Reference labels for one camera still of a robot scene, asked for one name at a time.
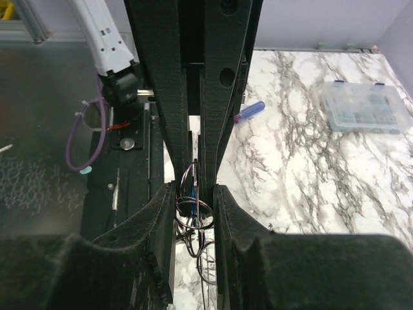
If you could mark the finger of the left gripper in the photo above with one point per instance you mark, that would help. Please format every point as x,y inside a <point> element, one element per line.
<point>155,27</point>
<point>226,28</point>

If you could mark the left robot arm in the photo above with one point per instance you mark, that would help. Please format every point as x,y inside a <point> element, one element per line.
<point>194,55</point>

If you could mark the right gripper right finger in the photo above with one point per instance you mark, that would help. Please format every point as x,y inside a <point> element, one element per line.
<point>260,269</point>

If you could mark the clear plastic organizer box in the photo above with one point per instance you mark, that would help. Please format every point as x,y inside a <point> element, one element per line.
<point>357,107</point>

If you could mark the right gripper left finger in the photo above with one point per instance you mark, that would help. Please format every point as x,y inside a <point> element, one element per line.
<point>128,267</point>

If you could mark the metal key ring plate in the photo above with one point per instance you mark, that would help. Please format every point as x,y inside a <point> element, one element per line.
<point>195,224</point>

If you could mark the blue red screwdriver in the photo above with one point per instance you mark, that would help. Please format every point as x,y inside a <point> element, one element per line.
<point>249,112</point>

